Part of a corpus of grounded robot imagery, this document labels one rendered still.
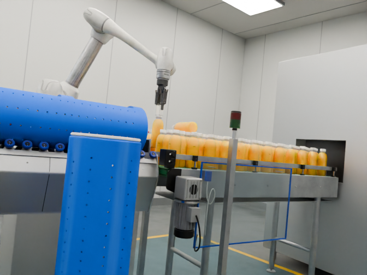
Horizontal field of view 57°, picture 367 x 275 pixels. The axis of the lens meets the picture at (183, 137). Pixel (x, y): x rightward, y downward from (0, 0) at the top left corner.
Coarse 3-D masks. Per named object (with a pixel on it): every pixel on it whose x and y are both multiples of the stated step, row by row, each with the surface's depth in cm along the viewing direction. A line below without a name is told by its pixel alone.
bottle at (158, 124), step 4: (156, 120) 216; (160, 120) 216; (152, 124) 217; (156, 124) 215; (160, 124) 215; (152, 128) 216; (156, 128) 215; (160, 128) 215; (152, 132) 216; (156, 132) 215; (152, 136) 215; (156, 136) 214; (152, 140) 215; (152, 144) 215
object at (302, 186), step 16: (160, 176) 236; (192, 176) 196; (304, 176) 252; (320, 176) 266; (160, 192) 230; (304, 192) 253; (320, 192) 264; (336, 192) 276; (208, 256) 205; (272, 256) 296; (272, 272) 294
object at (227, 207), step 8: (232, 144) 193; (232, 152) 192; (232, 160) 193; (232, 168) 193; (232, 176) 193; (232, 184) 193; (224, 192) 194; (232, 192) 193; (224, 200) 194; (232, 200) 193; (224, 208) 193; (224, 216) 192; (224, 224) 192; (224, 232) 191; (224, 240) 191; (224, 248) 191; (224, 256) 191; (224, 264) 191; (224, 272) 192
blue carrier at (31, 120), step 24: (0, 96) 150; (24, 96) 157; (48, 96) 165; (0, 120) 149; (24, 120) 154; (48, 120) 160; (72, 120) 166; (96, 120) 173; (120, 120) 180; (144, 120) 189; (0, 144) 159; (144, 144) 190
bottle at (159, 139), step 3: (159, 135) 210; (162, 135) 209; (159, 138) 209; (162, 138) 209; (156, 141) 210; (159, 141) 208; (162, 141) 208; (156, 144) 210; (159, 144) 208; (156, 147) 210; (159, 147) 208; (156, 150) 209; (159, 150) 208
